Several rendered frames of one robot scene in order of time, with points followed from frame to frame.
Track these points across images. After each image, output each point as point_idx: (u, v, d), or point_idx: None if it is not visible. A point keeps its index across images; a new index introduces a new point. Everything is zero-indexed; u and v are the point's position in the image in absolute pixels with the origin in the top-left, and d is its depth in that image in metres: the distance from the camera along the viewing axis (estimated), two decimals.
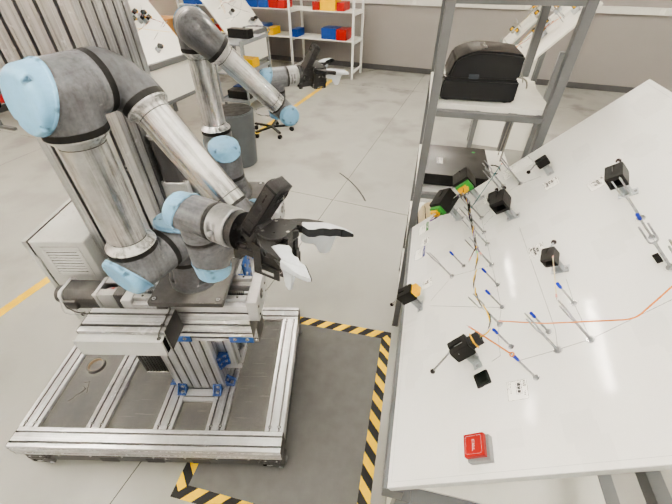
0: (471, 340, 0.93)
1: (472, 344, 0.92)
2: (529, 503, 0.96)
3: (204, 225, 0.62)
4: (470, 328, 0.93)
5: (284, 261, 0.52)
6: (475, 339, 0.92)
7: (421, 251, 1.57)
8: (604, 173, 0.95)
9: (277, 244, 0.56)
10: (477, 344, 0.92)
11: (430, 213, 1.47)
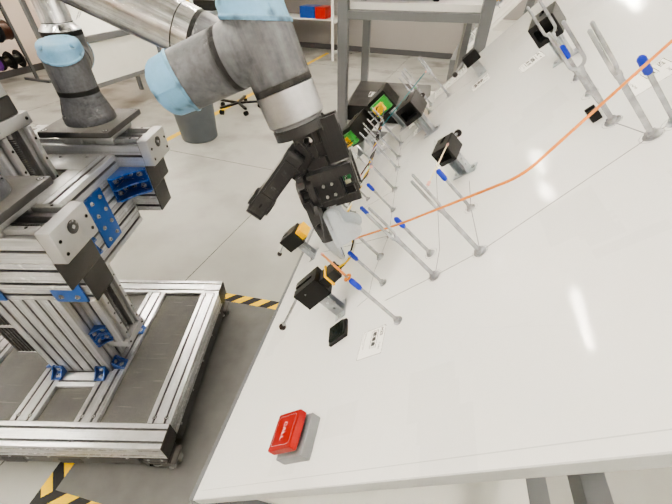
0: (323, 273, 0.60)
1: (323, 279, 0.60)
2: None
3: (282, 90, 0.47)
4: (322, 255, 0.61)
5: None
6: (328, 271, 0.60)
7: None
8: (530, 23, 0.63)
9: None
10: (330, 279, 0.60)
11: None
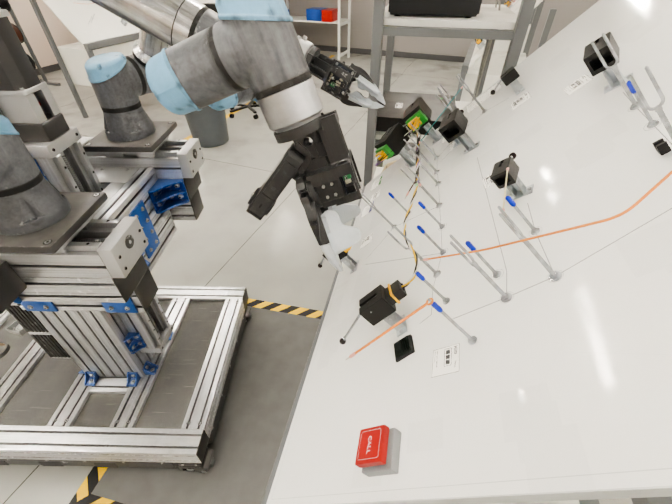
0: (389, 291, 0.63)
1: (389, 297, 0.63)
2: None
3: (282, 90, 0.47)
4: (353, 356, 0.55)
5: None
6: (394, 290, 0.63)
7: (369, 207, 1.28)
8: (584, 52, 0.66)
9: None
10: (396, 297, 0.63)
11: (375, 156, 1.18)
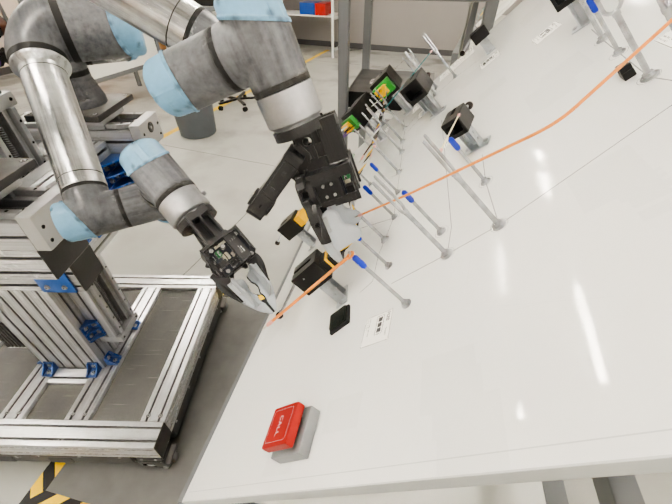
0: (324, 255, 0.55)
1: (323, 262, 0.55)
2: None
3: (281, 90, 0.47)
4: (270, 324, 0.47)
5: None
6: (329, 254, 0.55)
7: None
8: None
9: None
10: (331, 262, 0.55)
11: (342, 128, 1.10)
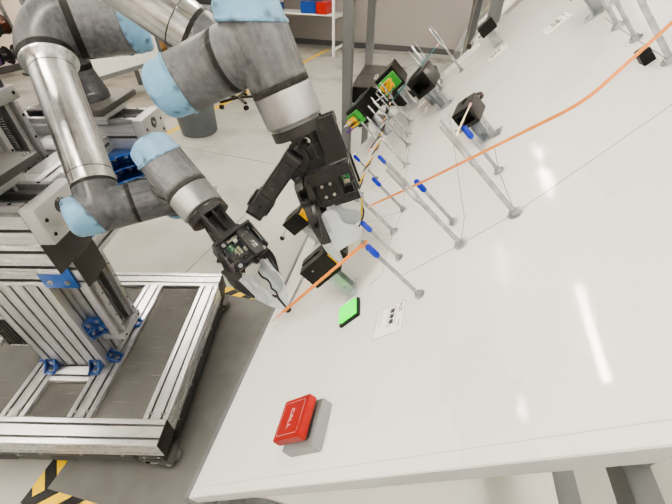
0: None
1: None
2: None
3: (279, 91, 0.47)
4: (280, 316, 0.46)
5: None
6: None
7: None
8: None
9: None
10: None
11: (346, 123, 1.09)
